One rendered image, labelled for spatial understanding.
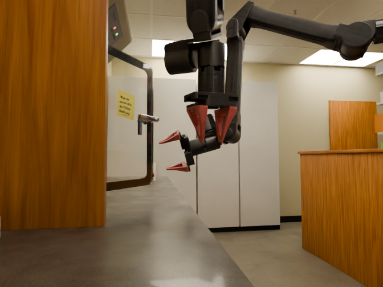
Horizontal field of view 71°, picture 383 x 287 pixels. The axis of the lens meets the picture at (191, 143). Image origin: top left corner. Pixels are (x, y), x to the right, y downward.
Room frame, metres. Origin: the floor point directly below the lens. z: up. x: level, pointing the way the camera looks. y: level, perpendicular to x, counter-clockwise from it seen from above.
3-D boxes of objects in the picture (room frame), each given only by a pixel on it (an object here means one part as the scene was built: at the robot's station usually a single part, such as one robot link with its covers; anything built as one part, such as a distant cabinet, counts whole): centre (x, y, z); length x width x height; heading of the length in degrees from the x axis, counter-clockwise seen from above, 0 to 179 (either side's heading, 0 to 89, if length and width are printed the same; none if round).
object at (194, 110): (0.56, -0.03, 1.16); 0.07 x 0.07 x 0.09; 22
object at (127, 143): (0.78, 0.20, 1.19); 0.30 x 0.01 x 0.40; 153
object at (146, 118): (0.83, 0.14, 1.20); 0.10 x 0.05 x 0.03; 153
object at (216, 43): (0.56, -0.04, 1.29); 0.07 x 0.06 x 0.07; 67
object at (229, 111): (0.57, -0.05, 1.16); 0.07 x 0.07 x 0.09; 22
